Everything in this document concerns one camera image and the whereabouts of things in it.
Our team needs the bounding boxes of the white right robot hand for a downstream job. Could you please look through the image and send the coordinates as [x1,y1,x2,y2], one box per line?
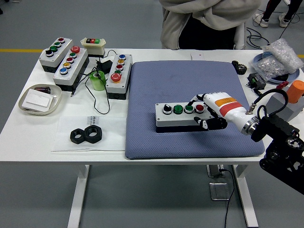
[186,91,250,132]

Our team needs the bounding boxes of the four-button grey control box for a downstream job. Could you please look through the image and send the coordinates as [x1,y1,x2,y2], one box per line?
[154,102,214,133]

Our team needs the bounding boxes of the short grey five-button box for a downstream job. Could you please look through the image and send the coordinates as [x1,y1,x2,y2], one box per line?
[105,53,133,100]

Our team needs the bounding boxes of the long grey five-button box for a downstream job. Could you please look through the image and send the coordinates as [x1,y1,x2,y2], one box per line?
[52,46,90,93]

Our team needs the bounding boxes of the black module with green terminal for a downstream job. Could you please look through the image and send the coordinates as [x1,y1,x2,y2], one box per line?
[247,73,267,91]

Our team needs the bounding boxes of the black gear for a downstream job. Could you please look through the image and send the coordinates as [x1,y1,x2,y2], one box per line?
[231,60,247,76]

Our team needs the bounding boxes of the grey block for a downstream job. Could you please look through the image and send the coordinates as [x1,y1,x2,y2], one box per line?
[265,91,304,122]

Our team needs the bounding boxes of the bag of silver parts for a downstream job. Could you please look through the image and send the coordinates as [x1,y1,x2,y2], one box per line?
[249,57,289,81]

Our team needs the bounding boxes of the red clip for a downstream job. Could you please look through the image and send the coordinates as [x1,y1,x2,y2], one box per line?
[275,81,289,91]

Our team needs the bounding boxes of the blue-grey fabric mat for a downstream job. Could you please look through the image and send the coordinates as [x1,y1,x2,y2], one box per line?
[124,60,266,160]

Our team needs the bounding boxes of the orange cylinder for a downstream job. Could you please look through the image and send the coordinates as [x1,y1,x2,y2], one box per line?
[285,80,304,104]

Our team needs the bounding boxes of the bubble wrap bag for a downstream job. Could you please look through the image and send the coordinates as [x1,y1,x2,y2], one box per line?
[262,38,304,76]

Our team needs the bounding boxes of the person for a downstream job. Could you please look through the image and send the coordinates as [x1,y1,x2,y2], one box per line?
[159,0,262,50]

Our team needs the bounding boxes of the grey floor socket plate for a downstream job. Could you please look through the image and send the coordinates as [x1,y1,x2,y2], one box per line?
[209,182,230,201]

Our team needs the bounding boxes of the background person's legs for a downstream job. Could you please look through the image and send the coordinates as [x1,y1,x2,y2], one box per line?
[252,0,304,28]

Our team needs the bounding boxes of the white table leg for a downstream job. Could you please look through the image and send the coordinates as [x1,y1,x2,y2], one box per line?
[232,164,259,228]
[67,164,90,228]

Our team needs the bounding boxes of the clear printed plastic bag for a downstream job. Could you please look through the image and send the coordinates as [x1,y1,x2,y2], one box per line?
[51,115,127,152]

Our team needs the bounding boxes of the black power adapter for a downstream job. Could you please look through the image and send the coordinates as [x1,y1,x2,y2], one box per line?
[95,59,113,72]

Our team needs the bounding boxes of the green tape roll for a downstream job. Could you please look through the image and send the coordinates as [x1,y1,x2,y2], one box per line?
[89,70,106,92]

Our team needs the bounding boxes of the black hex nut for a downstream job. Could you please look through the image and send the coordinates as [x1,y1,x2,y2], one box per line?
[69,128,86,144]
[85,125,103,143]

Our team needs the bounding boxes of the white shallow tray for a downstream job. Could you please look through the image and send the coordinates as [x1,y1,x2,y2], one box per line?
[18,84,63,117]

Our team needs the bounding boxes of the grey box with four buttons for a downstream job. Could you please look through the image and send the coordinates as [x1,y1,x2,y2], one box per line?
[38,37,73,73]

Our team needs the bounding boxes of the dark brown small case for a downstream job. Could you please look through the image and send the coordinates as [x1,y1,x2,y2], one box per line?
[34,86,52,95]

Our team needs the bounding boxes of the tangled black floor cables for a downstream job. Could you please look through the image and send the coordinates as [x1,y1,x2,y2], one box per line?
[246,9,304,50]

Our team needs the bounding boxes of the black floor cable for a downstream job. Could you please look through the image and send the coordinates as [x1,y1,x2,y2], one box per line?
[219,168,236,228]

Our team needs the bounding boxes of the thin black cord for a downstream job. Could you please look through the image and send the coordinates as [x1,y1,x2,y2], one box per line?
[70,49,117,114]

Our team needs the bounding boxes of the cream three-button switch box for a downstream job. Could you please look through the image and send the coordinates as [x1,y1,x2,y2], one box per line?
[80,37,106,58]

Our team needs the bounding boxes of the white wall switch plate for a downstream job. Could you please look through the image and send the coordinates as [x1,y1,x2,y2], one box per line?
[23,91,54,110]

